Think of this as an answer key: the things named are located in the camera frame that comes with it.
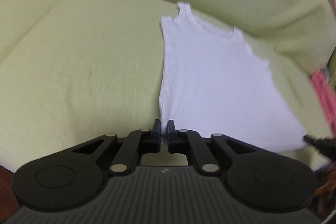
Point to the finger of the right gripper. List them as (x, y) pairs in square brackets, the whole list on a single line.
[(324, 146)]

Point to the white tank top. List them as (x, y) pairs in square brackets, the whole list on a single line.
[(214, 83)]

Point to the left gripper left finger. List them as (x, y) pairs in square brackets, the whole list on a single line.
[(76, 175)]

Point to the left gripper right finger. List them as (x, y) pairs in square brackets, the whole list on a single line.
[(259, 178)]

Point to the green covered sofa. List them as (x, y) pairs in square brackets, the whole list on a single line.
[(73, 70)]

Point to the pink red cloth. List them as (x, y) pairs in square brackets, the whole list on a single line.
[(326, 97)]

